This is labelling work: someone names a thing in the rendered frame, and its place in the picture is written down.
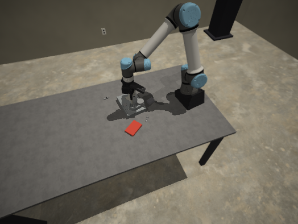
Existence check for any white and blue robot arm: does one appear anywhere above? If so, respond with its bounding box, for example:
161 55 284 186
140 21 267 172
121 2 208 95

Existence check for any red flat square plate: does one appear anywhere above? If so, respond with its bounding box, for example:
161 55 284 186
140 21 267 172
125 120 142 136

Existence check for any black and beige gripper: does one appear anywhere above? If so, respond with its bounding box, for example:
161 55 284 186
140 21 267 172
121 78 135 104

